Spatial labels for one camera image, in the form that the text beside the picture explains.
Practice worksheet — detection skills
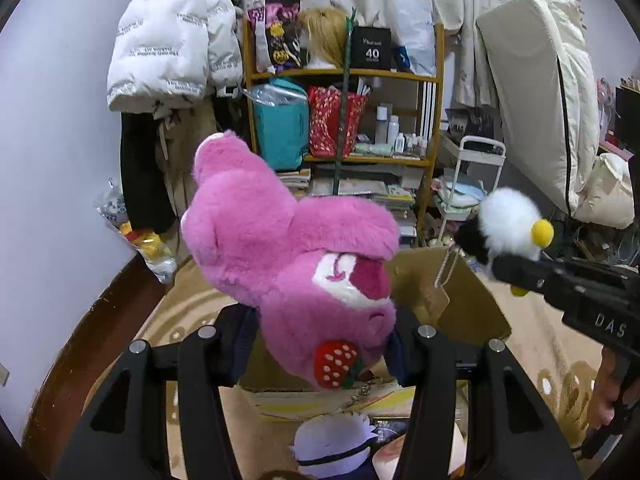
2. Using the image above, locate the pink white sponge block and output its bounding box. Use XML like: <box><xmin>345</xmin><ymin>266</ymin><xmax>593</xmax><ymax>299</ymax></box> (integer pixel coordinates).
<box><xmin>372</xmin><ymin>425</ymin><xmax>466</xmax><ymax>480</ymax></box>

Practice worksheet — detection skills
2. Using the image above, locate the green pole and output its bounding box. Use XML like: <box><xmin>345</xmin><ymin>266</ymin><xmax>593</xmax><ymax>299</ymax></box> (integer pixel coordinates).
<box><xmin>332</xmin><ymin>8</ymin><xmax>357</xmax><ymax>196</ymax></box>

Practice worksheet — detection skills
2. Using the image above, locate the black coat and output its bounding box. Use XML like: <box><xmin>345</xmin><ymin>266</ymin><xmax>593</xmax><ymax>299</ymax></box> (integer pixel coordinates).
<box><xmin>120</xmin><ymin>113</ymin><xmax>176</xmax><ymax>234</ymax></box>

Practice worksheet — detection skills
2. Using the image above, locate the teal shopping bag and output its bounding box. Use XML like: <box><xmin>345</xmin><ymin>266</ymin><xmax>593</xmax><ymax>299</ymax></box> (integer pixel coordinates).
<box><xmin>248</xmin><ymin>78</ymin><xmax>309</xmax><ymax>171</ymax></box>

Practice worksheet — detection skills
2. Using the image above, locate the person's hand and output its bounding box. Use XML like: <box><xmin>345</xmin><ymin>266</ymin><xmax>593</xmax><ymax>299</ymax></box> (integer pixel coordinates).
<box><xmin>587</xmin><ymin>347</ymin><xmax>622</xmax><ymax>429</ymax></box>

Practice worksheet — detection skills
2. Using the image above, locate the beige patterned blanket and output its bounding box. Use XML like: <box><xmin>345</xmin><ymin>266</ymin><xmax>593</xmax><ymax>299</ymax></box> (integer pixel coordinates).
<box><xmin>79</xmin><ymin>253</ymin><xmax>609</xmax><ymax>480</ymax></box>

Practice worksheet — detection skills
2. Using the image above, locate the white-haired purple doll plush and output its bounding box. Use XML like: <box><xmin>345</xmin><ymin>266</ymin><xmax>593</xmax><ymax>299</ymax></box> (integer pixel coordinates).
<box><xmin>290</xmin><ymin>413</ymin><xmax>378</xmax><ymax>479</ymax></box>

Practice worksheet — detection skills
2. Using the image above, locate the wooden bookshelf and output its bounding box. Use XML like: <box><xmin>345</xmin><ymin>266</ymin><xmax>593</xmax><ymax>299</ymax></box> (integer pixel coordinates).
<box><xmin>241</xmin><ymin>18</ymin><xmax>445</xmax><ymax>247</ymax></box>

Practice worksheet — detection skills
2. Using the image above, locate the cream folded mattress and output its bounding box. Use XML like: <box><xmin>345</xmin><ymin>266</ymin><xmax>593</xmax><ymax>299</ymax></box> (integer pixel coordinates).
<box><xmin>476</xmin><ymin>0</ymin><xmax>634</xmax><ymax>230</ymax></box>

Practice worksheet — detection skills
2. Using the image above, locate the plastic bag of toys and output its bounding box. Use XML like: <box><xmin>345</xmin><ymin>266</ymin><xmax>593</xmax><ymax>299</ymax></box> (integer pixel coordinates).
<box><xmin>94</xmin><ymin>179</ymin><xmax>178</xmax><ymax>285</ymax></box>

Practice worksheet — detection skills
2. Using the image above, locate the wall socket lower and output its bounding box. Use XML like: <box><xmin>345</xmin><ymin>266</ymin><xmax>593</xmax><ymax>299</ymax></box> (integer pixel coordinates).
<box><xmin>0</xmin><ymin>364</ymin><xmax>10</xmax><ymax>387</ymax></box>

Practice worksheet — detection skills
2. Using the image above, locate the stack of books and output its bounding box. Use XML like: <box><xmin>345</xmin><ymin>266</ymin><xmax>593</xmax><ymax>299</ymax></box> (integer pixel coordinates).
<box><xmin>277</xmin><ymin>168</ymin><xmax>311</xmax><ymax>200</ymax></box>

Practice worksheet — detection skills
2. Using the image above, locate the white fluffy penguin plush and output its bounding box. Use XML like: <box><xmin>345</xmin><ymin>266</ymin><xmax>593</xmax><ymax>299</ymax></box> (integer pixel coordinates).
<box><xmin>448</xmin><ymin>188</ymin><xmax>554</xmax><ymax>297</ymax></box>

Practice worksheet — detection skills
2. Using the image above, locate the pink strawberry bear plush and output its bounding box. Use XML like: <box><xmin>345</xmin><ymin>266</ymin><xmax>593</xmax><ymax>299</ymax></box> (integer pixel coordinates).
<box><xmin>180</xmin><ymin>131</ymin><xmax>399</xmax><ymax>390</ymax></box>

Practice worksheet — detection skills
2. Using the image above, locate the white utility cart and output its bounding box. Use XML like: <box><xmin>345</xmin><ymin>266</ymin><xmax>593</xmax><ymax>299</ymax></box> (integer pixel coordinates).
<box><xmin>432</xmin><ymin>133</ymin><xmax>506</xmax><ymax>243</ymax></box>

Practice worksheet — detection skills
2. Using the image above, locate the beige coat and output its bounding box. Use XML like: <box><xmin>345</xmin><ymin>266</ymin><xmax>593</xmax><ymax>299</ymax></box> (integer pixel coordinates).
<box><xmin>155</xmin><ymin>98</ymin><xmax>222</xmax><ymax>221</ymax></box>

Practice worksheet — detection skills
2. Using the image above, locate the cardboard box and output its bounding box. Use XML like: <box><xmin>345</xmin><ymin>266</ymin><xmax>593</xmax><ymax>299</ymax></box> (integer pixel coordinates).
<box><xmin>239</xmin><ymin>247</ymin><xmax>512</xmax><ymax>422</ymax></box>

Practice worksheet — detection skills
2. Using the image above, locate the white puffer jacket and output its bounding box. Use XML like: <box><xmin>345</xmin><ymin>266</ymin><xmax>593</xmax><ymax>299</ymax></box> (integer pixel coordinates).
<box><xmin>106</xmin><ymin>0</ymin><xmax>243</xmax><ymax>115</ymax></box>

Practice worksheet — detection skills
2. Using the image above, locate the blonde wig on stand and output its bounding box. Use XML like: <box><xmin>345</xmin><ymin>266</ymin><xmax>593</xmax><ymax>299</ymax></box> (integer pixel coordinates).
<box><xmin>298</xmin><ymin>6</ymin><xmax>347</xmax><ymax>70</ymax></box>

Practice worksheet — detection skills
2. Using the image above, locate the red patterned gift bag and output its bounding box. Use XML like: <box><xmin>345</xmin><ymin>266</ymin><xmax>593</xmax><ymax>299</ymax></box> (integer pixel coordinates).
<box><xmin>308</xmin><ymin>86</ymin><xmax>368</xmax><ymax>158</ymax></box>

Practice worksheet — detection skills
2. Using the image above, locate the black box with 40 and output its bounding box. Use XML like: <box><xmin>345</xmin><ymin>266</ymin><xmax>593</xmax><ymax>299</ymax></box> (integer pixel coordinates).
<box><xmin>350</xmin><ymin>26</ymin><xmax>392</xmax><ymax>70</ymax></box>

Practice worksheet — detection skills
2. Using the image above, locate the purple printed bag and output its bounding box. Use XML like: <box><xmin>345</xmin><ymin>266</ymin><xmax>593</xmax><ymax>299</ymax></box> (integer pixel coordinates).
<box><xmin>247</xmin><ymin>0</ymin><xmax>303</xmax><ymax>74</ymax></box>

